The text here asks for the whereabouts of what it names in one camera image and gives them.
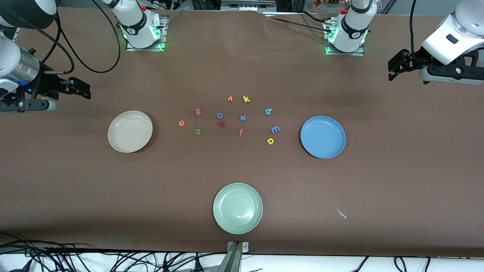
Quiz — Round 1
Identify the brown table cover sheet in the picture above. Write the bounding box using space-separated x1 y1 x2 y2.
0 7 484 258

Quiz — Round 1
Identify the metal camera stand bracket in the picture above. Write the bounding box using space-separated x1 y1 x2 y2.
226 241 250 272

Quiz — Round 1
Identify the pale green plate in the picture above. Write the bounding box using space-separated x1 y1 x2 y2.
213 183 264 235

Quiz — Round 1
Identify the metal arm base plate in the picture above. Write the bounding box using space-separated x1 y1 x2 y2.
126 15 169 52
323 21 365 56

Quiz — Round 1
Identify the black cable on table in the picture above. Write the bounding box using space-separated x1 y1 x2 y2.
261 11 331 36

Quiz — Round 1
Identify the black cable tangle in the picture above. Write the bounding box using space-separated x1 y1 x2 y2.
0 232 227 272

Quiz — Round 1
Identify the blue plate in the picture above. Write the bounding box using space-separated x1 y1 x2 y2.
300 116 346 159

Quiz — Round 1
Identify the metal equipment rack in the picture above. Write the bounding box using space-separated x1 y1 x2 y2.
191 0 295 12

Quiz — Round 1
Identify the beige brown plate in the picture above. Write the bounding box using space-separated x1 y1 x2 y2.
107 110 154 153

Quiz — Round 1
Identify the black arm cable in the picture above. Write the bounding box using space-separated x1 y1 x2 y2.
38 0 122 74
410 0 419 63

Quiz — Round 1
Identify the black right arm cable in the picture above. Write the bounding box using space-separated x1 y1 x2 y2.
38 0 122 74

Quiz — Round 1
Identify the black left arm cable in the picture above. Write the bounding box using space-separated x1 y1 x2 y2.
410 0 419 63

